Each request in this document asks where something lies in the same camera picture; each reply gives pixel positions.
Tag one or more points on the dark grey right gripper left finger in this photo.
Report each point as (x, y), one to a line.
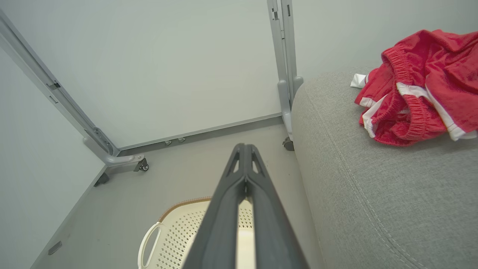
(220, 224)

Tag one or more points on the white perforated laundry basket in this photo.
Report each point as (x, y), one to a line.
(175, 239)

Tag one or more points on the grey partition bottom rail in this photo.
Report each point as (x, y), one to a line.
(209, 132)

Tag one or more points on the dark partition foot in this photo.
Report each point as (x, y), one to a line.
(101, 179)

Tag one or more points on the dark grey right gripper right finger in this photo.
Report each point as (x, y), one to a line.
(272, 231)

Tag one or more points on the small grey floor plate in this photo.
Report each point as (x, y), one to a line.
(55, 247)

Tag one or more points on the red basketball jersey number 23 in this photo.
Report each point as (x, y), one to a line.
(455, 67)

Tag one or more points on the grey fabric sofa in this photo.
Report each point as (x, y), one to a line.
(373, 194)

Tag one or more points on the black caster wheel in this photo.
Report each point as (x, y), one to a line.
(288, 144)
(142, 165)

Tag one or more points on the grey partition post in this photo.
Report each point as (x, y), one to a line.
(48, 84)
(285, 56)

